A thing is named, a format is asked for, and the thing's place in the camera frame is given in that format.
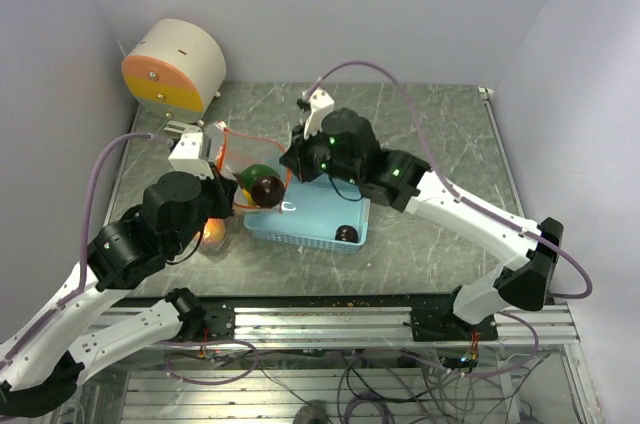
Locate aluminium rail frame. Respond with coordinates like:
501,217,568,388
53,296,603,423

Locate clear orange zip bag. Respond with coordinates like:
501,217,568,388
199,218,228,253

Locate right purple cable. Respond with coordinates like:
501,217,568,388
304,60,594,300

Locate light blue plastic basket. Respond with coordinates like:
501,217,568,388
243,176,370,254

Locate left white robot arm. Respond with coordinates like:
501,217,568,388
1,171,238,419

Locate round drawer cabinet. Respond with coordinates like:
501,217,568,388
121,18,227,124

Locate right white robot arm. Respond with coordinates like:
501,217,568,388
279,108,564,340

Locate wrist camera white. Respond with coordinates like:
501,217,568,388
297,88,335,140
168,132,213,180

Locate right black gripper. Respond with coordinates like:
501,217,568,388
280,119,362,187

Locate white bracket on table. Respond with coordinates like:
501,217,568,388
163,120,191,138

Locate green lime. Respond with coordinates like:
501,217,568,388
236,163,280,191

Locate spare clear plastic bag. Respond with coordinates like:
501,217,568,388
205,121,291,213

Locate loose wires under table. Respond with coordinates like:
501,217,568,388
164,333,551,424

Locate pink yellow peach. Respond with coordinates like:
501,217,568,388
202,218,226,245

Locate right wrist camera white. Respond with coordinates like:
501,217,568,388
297,88,335,140

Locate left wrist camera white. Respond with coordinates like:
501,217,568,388
168,132,213,180

